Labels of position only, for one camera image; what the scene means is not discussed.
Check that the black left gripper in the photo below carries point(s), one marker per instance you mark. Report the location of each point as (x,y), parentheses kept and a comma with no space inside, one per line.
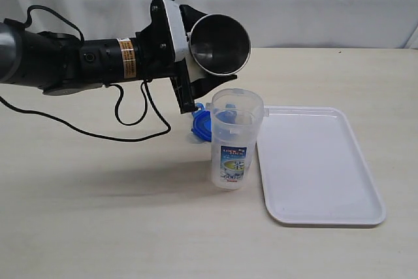
(157,57)

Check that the stainless steel cup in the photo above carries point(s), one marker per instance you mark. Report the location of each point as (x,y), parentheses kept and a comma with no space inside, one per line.
(219,44)

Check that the blue plastic lid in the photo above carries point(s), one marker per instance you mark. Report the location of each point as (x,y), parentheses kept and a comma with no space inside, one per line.
(201,125)

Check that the clear plastic jar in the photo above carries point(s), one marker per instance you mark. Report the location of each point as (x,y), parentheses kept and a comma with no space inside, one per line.
(236,116)

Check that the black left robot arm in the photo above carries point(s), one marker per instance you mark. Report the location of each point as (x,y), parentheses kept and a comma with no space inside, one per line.
(62,64)

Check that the white plastic tray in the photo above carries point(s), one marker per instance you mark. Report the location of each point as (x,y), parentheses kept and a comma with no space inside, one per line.
(313,171)

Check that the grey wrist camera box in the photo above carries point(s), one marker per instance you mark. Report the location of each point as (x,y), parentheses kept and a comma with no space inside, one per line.
(178,37)

